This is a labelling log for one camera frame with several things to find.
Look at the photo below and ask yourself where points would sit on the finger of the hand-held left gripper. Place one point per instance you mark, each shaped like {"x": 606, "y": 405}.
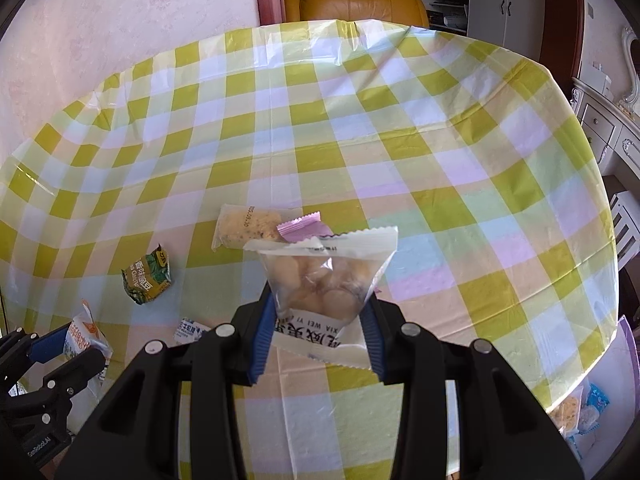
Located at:
{"x": 75, "y": 372}
{"x": 47, "y": 347}

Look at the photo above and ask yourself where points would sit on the white orange snack packet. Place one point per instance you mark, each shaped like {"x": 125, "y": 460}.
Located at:
{"x": 82, "y": 335}

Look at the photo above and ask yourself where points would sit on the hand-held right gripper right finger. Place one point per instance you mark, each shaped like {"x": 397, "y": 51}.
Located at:
{"x": 374, "y": 345}

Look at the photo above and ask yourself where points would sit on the small white blue packet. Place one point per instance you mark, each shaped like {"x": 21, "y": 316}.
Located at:
{"x": 190, "y": 331}

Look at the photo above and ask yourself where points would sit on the white storage box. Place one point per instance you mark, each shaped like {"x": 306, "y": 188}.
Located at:
{"x": 617, "y": 360}

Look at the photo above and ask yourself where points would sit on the clear round cookie packet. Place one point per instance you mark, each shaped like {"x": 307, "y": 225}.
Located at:
{"x": 320, "y": 275}

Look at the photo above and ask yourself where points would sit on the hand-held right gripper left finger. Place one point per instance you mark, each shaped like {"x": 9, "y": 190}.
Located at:
{"x": 261, "y": 345}

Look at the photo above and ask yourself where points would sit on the green snack packet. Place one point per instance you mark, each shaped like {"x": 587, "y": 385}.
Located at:
{"x": 147, "y": 277}

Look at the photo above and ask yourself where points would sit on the pink snack packet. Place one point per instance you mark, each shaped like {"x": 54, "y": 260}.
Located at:
{"x": 305, "y": 227}

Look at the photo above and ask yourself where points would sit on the white ornate dresser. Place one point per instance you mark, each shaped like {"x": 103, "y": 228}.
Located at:
{"x": 600, "y": 120}

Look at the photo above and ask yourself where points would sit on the white chair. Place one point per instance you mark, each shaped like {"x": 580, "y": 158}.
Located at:
{"x": 622, "y": 225}

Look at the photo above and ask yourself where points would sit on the yellow leather armchair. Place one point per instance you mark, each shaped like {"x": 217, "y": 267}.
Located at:
{"x": 350, "y": 2}

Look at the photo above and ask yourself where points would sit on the yellow checked tablecloth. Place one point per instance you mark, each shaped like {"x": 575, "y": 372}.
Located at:
{"x": 400, "y": 135}

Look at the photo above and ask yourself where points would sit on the clear crumbly cracker packet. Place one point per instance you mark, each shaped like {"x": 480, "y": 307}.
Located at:
{"x": 567, "y": 412}
{"x": 245, "y": 227}

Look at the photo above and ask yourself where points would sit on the small white box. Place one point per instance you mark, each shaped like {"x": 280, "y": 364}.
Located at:
{"x": 600, "y": 80}

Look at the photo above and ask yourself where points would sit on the white wardrobe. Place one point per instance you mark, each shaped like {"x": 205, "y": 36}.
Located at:
{"x": 510, "y": 10}

